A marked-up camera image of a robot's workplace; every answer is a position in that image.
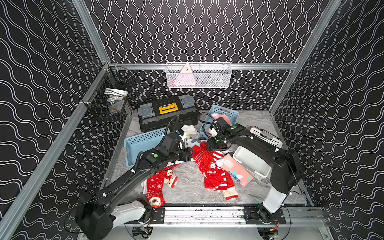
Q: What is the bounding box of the plain white sock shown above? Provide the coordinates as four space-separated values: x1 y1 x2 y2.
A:
181 125 200 139

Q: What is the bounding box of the clear wall-mounted bin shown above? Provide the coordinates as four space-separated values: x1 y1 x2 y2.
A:
165 62 233 89

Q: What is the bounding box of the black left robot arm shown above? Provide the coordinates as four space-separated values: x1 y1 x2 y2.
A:
75 133 185 240

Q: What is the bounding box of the red santa sock front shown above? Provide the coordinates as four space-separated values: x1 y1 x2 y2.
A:
146 165 178 209

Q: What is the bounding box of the light blue basket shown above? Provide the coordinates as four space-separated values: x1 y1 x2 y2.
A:
124 128 165 168
200 105 240 139

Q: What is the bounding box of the white grey patterned sock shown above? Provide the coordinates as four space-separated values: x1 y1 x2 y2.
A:
184 138 204 148

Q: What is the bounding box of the red christmas sock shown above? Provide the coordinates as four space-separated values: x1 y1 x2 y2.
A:
192 142 239 201

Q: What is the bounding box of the light blue left basket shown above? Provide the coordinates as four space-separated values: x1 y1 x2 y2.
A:
124 128 165 168

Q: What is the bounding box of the pink triangle card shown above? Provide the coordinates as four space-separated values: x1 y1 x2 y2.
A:
174 63 197 88

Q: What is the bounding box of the black wire wall basket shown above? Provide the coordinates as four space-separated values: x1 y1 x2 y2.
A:
86 66 138 122

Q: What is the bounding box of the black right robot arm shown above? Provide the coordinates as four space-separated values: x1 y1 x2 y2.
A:
208 124 302 215

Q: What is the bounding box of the red white striped sock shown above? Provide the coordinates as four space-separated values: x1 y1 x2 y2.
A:
212 151 225 162

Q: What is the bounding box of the light blue right basket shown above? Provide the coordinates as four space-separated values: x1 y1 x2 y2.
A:
200 105 240 139

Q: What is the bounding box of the white perforated basket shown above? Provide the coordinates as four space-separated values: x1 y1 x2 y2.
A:
233 126 283 181

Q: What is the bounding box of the pink sock with teal patches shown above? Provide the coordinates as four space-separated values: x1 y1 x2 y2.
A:
212 113 233 126

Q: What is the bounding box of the black plastic toolbox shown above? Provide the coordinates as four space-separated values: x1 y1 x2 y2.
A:
138 95 200 133

